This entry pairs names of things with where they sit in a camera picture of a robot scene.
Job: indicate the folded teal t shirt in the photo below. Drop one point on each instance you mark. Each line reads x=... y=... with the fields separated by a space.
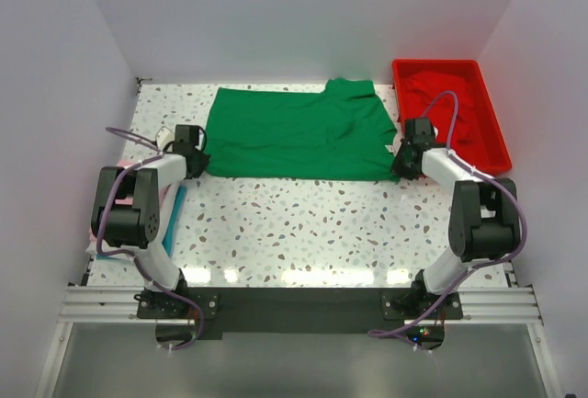
x=174 y=223

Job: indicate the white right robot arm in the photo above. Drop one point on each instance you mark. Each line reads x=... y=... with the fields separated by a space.
x=484 y=223

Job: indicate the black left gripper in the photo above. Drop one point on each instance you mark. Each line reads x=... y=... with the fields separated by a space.
x=202 y=164

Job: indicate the red plastic bin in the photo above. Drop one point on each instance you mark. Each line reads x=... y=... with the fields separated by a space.
x=453 y=95

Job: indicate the aluminium frame rail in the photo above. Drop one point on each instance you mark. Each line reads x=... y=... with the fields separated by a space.
x=285 y=236

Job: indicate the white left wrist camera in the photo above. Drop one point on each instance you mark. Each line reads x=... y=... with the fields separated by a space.
x=163 y=137

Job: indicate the red t shirt in bin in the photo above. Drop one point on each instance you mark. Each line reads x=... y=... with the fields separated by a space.
x=422 y=88

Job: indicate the folded pink t shirt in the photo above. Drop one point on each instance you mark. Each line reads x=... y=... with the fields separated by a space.
x=120 y=164

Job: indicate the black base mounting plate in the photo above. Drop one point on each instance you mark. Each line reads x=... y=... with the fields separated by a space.
x=278 y=310

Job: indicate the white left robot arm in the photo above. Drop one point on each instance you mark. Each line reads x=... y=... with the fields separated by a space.
x=132 y=210

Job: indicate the folded white t shirt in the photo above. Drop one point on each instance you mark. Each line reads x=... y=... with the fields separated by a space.
x=94 y=248

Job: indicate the green t shirt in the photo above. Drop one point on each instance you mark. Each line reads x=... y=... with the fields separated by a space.
x=342 y=133

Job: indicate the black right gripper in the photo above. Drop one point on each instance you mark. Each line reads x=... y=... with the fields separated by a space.
x=397 y=166

